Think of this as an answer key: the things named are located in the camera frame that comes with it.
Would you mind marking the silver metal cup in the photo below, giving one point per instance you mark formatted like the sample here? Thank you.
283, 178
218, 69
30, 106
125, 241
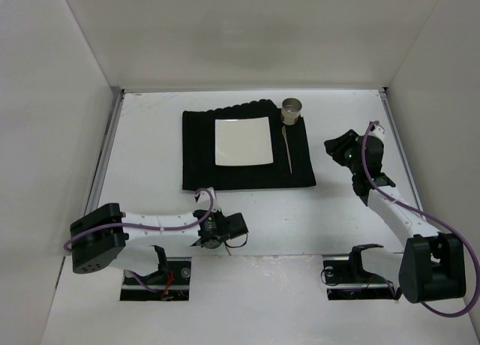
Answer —
290, 111

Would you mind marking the square white plate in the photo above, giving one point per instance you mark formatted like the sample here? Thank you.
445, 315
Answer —
242, 142

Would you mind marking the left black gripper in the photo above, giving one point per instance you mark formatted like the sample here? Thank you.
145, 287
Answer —
238, 224

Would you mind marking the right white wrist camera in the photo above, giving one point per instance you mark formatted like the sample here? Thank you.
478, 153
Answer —
378, 131

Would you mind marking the silver table knife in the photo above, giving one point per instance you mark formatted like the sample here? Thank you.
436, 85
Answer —
288, 156

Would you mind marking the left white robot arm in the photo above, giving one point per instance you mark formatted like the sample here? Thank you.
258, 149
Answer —
109, 237

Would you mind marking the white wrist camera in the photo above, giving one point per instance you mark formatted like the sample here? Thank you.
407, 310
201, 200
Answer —
207, 199
378, 131

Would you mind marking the black cloth placemat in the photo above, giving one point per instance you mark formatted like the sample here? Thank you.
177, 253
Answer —
198, 152

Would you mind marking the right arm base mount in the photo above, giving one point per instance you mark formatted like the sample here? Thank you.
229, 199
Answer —
352, 277

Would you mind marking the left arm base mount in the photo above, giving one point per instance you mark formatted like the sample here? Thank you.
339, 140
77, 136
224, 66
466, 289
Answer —
171, 283

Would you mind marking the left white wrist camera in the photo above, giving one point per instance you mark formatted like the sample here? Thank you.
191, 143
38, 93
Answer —
207, 199

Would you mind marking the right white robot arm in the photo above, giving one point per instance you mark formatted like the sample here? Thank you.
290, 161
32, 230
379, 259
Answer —
431, 266

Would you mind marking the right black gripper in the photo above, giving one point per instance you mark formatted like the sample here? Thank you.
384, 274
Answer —
338, 146

